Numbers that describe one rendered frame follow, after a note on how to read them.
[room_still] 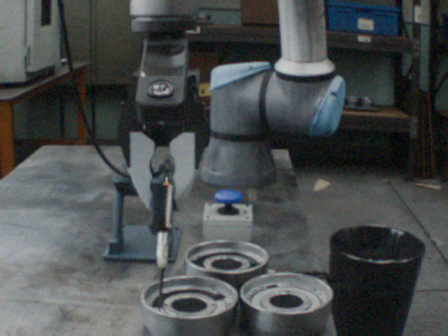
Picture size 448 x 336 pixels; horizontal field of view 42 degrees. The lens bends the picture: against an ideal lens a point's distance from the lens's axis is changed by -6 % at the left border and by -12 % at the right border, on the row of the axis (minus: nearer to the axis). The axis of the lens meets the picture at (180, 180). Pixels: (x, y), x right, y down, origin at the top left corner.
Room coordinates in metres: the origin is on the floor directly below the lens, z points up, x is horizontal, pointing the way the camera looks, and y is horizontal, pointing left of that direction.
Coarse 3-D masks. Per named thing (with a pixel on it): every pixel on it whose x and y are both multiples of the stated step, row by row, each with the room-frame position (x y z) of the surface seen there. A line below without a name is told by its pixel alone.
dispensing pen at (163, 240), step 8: (168, 160) 0.70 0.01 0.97; (168, 168) 0.69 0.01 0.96; (168, 176) 0.69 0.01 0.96; (152, 192) 0.66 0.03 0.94; (160, 192) 0.66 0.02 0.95; (152, 200) 0.65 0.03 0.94; (160, 200) 0.65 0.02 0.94; (152, 208) 0.65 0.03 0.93; (160, 208) 0.65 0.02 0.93; (152, 216) 0.64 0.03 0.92; (160, 216) 0.64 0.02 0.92; (152, 224) 0.64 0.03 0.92; (160, 224) 0.64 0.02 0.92; (152, 232) 0.66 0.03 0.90; (160, 232) 0.65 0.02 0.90; (168, 232) 0.65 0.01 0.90; (160, 240) 0.64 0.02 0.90; (168, 240) 0.65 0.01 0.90; (160, 248) 0.64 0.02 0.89; (168, 248) 0.65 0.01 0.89; (160, 256) 0.63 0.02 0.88; (160, 264) 0.63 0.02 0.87; (160, 272) 0.63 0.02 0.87; (160, 280) 0.62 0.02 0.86; (160, 288) 0.62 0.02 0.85; (160, 296) 0.61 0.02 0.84
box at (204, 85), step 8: (192, 48) 4.54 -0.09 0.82; (200, 48) 4.54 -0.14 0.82; (208, 48) 4.54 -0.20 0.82; (192, 56) 4.15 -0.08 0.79; (200, 56) 4.15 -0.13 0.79; (208, 56) 4.15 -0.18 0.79; (216, 56) 4.15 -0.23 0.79; (224, 56) 4.29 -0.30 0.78; (192, 64) 4.16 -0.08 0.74; (200, 64) 4.16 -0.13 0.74; (208, 64) 4.16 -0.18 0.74; (216, 64) 4.17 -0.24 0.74; (200, 72) 4.17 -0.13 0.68; (208, 72) 4.17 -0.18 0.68; (200, 80) 4.17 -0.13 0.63; (208, 80) 4.18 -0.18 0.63; (200, 88) 4.17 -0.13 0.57; (208, 88) 4.18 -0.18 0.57; (200, 96) 4.18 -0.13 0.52; (208, 96) 4.18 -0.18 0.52; (208, 104) 4.18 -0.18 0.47
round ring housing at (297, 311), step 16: (288, 272) 0.67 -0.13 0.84; (256, 288) 0.66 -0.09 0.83; (272, 288) 0.67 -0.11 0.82; (304, 288) 0.65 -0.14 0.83; (320, 288) 0.64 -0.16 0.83; (240, 304) 0.62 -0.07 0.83; (272, 304) 0.64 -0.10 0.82; (288, 304) 0.64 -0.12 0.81; (304, 304) 0.61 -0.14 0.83; (320, 304) 0.62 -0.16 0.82; (256, 320) 0.59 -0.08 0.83; (272, 320) 0.58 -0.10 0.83; (288, 320) 0.57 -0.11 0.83; (304, 320) 0.57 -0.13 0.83; (320, 320) 0.58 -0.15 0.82
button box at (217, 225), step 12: (216, 204) 0.92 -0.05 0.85; (204, 216) 0.87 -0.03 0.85; (216, 216) 0.87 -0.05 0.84; (228, 216) 0.87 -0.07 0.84; (240, 216) 0.87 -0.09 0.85; (204, 228) 0.86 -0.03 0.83; (216, 228) 0.86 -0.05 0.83; (228, 228) 0.85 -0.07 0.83; (240, 228) 0.85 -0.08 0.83; (204, 240) 0.86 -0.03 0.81; (240, 240) 0.85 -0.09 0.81
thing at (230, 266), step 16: (224, 240) 0.78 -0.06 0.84; (192, 256) 0.76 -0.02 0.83; (224, 256) 0.76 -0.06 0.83; (256, 256) 0.76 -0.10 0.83; (192, 272) 0.70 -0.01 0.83; (208, 272) 0.69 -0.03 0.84; (224, 272) 0.68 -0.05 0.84; (240, 272) 0.68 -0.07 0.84; (256, 272) 0.69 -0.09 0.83; (240, 288) 0.68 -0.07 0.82
